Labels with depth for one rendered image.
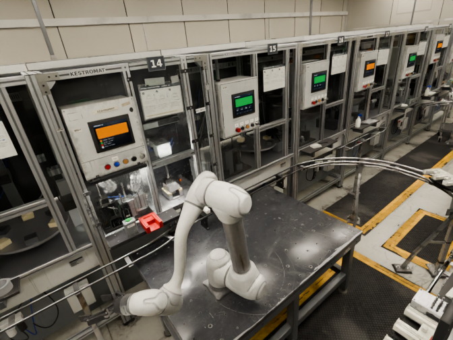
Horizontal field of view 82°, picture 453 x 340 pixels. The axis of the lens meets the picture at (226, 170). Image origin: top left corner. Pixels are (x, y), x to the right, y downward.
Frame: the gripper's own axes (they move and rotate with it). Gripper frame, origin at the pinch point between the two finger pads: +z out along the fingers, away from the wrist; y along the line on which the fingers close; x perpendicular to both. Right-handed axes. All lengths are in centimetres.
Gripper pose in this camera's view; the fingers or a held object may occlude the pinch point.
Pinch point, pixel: (93, 307)
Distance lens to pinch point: 157.0
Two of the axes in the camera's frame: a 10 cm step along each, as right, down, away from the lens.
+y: -2.8, 2.4, -9.3
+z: -9.1, 2.5, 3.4
